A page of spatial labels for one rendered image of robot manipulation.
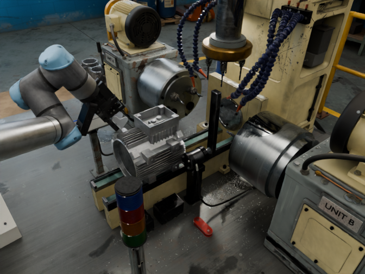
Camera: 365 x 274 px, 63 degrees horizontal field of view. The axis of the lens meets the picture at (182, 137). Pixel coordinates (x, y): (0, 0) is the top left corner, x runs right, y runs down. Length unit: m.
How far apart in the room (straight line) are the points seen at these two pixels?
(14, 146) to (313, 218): 0.73
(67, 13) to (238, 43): 5.79
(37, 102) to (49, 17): 5.78
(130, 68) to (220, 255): 0.89
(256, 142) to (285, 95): 0.33
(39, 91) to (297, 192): 0.74
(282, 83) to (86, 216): 0.89
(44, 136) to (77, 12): 6.06
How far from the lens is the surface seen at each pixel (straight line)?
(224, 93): 1.30
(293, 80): 1.22
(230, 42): 1.07
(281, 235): 1.03
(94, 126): 1.17
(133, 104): 1.52
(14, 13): 6.49
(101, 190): 1.13
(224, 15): 1.06
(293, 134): 0.97
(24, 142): 0.72
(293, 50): 1.19
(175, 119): 1.02
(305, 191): 0.87
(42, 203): 1.30
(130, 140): 0.99
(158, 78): 1.32
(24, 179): 1.43
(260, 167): 0.96
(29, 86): 0.89
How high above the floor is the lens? 1.69
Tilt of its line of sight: 36 degrees down
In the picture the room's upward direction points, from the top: 1 degrees clockwise
